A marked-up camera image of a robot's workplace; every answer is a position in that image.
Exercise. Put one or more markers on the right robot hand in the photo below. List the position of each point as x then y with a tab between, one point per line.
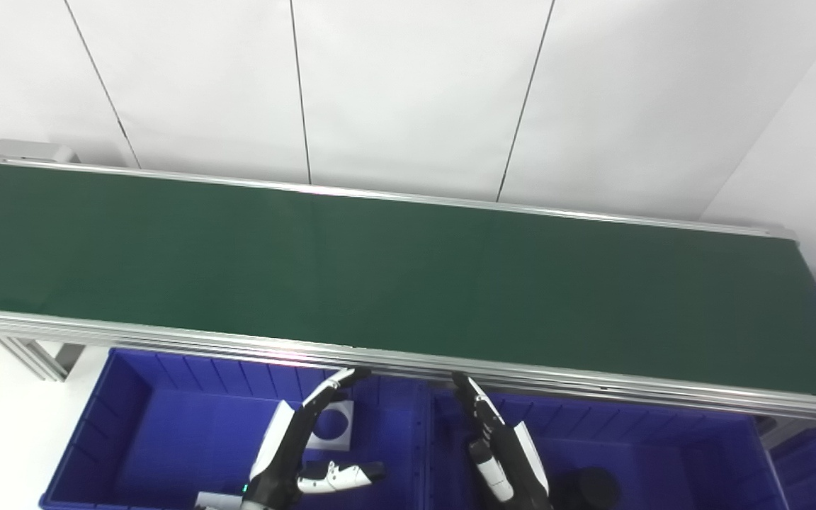
511	460

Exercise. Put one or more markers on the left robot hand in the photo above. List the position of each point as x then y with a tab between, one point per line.
280	453

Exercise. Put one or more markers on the white square part with hole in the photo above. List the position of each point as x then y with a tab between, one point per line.
324	445

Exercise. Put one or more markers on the white flat part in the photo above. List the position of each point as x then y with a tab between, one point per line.
217	501

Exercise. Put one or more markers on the black round part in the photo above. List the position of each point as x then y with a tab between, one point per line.
588	489

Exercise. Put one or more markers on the green conveyor belt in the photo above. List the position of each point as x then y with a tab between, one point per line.
380	276

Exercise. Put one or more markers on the aluminium conveyor leg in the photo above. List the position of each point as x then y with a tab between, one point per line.
790	431
36	358

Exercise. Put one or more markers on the grey conveyor motor housing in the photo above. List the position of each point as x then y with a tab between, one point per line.
29	151

